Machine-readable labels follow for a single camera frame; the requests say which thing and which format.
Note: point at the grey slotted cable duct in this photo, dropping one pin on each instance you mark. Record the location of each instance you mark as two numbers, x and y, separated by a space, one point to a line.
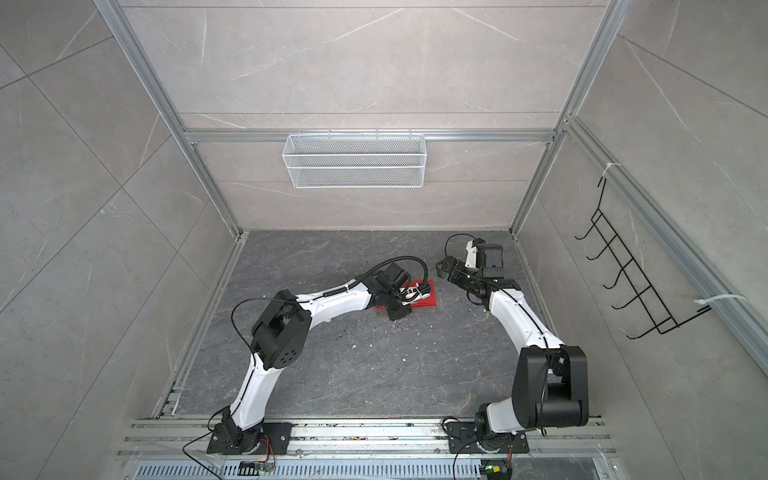
316 469

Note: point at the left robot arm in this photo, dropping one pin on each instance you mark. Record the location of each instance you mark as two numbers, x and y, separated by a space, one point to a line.
279 335

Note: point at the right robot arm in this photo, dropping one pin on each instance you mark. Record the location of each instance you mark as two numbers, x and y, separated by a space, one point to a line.
550 385

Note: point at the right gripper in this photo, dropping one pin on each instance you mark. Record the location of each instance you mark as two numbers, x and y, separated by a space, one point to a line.
450 262

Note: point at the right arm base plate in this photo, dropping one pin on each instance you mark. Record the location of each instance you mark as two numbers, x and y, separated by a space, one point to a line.
466 438

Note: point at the red envelope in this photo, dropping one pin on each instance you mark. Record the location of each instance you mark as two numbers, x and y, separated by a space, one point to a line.
430 301

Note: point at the black wire hook rack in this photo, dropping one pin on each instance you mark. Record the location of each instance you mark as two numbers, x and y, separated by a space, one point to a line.
632 273

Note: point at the white wire mesh basket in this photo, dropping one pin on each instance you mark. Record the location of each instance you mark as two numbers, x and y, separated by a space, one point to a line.
360 160

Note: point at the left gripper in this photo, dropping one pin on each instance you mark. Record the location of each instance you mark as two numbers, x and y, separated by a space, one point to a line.
401 313

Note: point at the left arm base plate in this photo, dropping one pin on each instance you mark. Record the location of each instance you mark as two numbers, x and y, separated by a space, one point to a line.
230 440

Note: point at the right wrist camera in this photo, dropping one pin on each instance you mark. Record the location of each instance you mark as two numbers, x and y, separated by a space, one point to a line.
484 259

